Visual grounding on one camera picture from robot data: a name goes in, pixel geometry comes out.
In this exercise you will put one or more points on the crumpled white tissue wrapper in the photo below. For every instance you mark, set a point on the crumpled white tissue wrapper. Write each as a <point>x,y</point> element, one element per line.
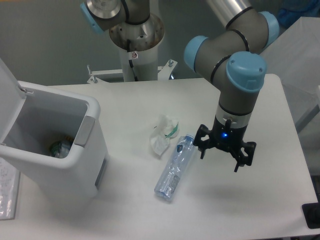
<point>166,128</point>

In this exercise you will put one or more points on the black device at table edge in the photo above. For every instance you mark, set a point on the black device at table edge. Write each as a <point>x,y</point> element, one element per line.
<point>311,213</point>

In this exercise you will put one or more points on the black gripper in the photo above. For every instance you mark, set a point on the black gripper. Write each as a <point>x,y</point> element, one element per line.
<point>229,140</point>

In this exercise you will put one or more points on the paper sheet in sleeve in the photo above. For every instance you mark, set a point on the paper sheet in sleeve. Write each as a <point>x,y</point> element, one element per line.
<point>9,188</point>

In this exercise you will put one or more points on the clear plastic water bottle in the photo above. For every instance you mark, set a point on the clear plastic water bottle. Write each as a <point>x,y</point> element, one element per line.
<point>182,155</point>

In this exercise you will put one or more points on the white side cabinet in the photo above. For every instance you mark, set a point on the white side cabinet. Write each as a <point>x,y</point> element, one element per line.
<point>295,58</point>

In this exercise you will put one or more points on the trash inside bin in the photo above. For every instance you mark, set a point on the trash inside bin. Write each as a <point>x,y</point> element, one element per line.
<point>61,148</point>

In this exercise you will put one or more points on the white push-lid trash can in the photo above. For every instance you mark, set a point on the white push-lid trash can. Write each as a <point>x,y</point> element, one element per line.
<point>34,116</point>

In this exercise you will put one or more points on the blue bag in corner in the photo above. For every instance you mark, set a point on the blue bag in corner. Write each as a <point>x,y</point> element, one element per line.
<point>291,10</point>

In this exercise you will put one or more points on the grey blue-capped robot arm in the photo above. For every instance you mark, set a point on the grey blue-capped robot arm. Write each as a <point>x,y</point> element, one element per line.
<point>229,62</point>

